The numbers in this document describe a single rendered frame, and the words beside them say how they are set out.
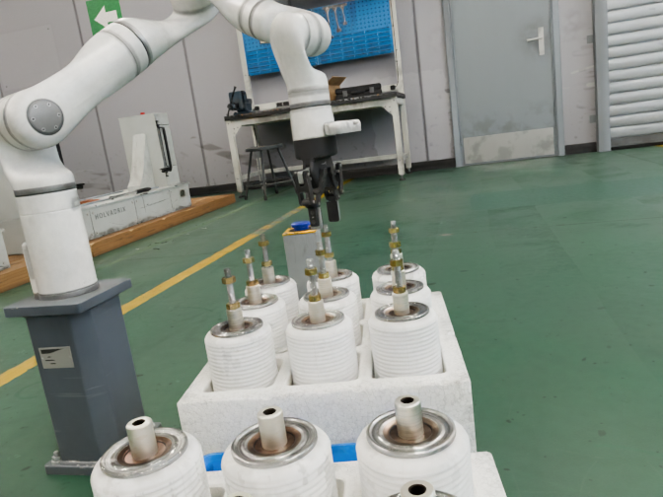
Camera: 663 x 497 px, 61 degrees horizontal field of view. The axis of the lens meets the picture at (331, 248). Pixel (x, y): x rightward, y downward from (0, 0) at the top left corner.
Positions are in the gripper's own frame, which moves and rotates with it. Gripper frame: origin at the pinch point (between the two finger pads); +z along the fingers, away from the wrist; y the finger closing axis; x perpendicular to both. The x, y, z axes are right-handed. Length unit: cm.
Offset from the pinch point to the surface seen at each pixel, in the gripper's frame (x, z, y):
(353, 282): 4.5, 11.6, 1.2
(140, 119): -263, -41, -226
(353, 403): 15.4, 19.9, 27.6
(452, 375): 26.9, 17.9, 21.2
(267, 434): 20, 9, 52
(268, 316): -2.8, 12.0, 17.8
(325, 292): 4.7, 9.9, 12.1
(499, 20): -49, -93, -476
